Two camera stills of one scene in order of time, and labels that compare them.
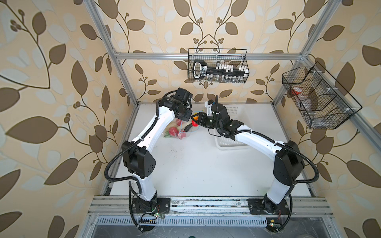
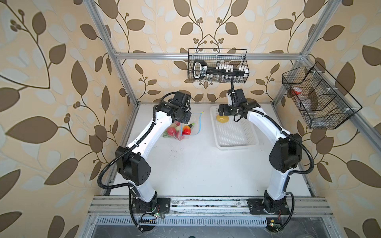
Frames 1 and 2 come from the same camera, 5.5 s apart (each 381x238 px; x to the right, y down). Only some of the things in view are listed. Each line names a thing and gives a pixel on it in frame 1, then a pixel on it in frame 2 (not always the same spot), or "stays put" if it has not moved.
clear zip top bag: [178, 128] stays put
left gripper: [186, 117] stays put
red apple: [173, 131] stays put
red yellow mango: [194, 124] → [186, 130]
